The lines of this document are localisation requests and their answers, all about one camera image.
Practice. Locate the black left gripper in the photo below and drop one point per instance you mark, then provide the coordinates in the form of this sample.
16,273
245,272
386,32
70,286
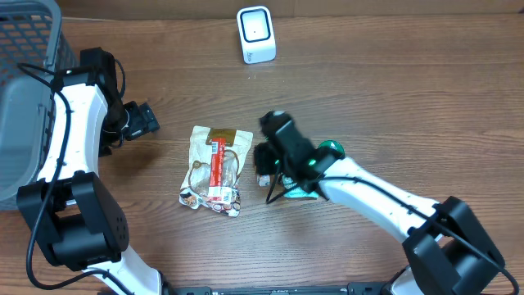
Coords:
143,120

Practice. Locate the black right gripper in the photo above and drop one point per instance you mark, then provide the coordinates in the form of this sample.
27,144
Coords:
264,160

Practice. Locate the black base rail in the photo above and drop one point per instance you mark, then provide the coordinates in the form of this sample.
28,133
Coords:
360,288

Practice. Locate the grey plastic basket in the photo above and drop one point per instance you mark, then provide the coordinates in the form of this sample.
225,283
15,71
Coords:
30,33

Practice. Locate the orange snack packet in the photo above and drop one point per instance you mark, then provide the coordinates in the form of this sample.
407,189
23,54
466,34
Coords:
263,180

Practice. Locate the green lid jar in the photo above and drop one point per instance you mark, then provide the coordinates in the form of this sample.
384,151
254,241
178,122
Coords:
331,147

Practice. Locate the white barcode scanner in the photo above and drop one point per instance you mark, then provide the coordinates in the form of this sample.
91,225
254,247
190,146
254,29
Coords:
256,34

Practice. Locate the brown snack bag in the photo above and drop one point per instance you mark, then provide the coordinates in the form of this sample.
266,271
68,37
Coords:
194,189

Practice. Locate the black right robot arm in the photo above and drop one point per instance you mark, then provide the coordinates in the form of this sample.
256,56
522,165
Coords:
447,249

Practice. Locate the teal snack packet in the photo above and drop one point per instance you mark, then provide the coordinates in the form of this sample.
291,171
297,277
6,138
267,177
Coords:
287,183

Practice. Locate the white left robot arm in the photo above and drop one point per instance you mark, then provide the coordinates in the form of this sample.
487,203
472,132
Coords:
77,228

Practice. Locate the red white snack bar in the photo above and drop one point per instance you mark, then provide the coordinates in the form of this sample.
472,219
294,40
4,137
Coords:
217,192

